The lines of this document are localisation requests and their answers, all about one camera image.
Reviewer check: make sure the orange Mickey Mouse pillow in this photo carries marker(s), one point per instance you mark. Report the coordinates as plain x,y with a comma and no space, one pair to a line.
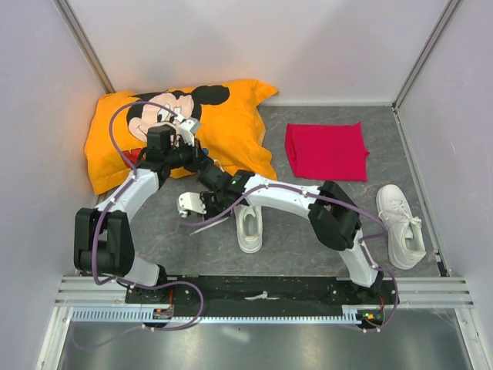
231,128

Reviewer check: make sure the aluminium rail frame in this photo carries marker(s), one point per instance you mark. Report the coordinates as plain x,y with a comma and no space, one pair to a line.
431,325

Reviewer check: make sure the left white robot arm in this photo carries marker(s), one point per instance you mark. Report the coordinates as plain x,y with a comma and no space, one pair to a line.
103,244

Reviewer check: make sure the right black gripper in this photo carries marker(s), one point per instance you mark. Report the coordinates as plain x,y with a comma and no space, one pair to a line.
205,196

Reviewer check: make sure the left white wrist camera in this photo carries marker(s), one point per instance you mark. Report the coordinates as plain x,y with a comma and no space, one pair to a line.
187,130

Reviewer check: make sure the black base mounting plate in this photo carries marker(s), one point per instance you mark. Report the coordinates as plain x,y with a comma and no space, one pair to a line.
285,294

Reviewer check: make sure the red folded cloth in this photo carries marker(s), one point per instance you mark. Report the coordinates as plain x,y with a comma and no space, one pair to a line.
327,152

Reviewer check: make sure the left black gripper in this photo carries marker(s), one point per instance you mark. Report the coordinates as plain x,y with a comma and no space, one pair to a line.
198,158

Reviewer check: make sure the white sneaker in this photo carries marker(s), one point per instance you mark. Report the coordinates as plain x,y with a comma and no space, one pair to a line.
405,239
249,222

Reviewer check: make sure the grey slotted cable duct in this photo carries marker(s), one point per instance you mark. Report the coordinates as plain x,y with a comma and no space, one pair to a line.
159,316

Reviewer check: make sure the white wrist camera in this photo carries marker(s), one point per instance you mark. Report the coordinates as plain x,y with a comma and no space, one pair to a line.
187,130
190,202

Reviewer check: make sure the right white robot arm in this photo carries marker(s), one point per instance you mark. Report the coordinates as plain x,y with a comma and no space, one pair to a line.
333,216

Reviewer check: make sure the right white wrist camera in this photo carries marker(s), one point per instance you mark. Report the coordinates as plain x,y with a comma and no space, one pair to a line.
190,202

